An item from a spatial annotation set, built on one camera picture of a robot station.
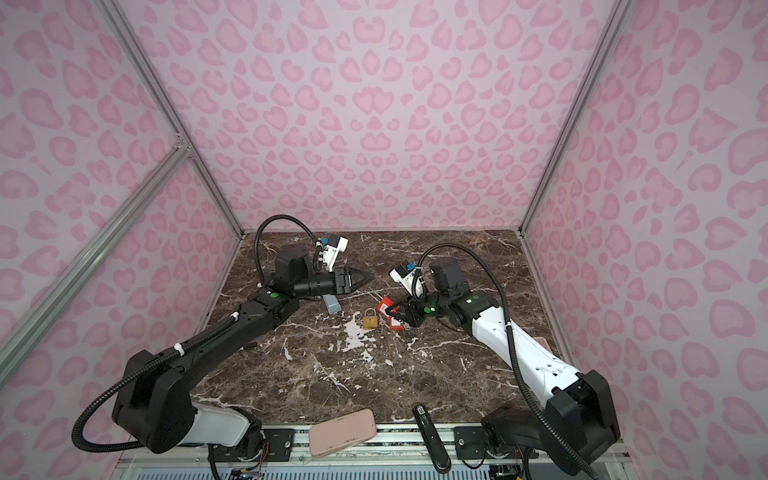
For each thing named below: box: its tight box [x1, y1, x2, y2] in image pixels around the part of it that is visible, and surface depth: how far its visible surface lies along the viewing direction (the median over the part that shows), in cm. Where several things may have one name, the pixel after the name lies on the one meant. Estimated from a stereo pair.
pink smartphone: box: [308, 409, 377, 458], surface depth 75 cm
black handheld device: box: [412, 403, 452, 474], surface depth 73 cm
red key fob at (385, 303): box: [377, 296, 394, 317], surface depth 76 cm
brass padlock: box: [363, 307, 378, 329], surface depth 97 cm
